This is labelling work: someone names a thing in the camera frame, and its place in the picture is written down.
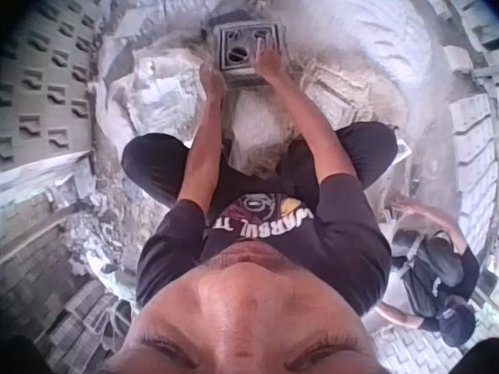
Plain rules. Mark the row of pale paving blocks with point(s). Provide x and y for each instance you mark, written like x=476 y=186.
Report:
x=413 y=350

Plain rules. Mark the person's left hand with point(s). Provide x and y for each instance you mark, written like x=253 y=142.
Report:
x=211 y=81

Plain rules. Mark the person's right hand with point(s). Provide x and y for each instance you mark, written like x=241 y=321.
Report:
x=270 y=61

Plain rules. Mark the gray cement mix heap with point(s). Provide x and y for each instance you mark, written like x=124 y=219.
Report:
x=156 y=89

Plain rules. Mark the gray square block mould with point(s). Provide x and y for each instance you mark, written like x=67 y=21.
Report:
x=238 y=43

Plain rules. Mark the stack of dark gray blocks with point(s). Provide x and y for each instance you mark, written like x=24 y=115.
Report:
x=54 y=296

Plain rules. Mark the stack of pale concrete blocks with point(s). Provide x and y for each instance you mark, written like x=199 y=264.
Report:
x=473 y=128

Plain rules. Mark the person's legs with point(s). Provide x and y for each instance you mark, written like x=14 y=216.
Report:
x=156 y=161

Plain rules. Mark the wall of patterned gray blocks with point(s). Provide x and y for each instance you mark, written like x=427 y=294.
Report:
x=43 y=82

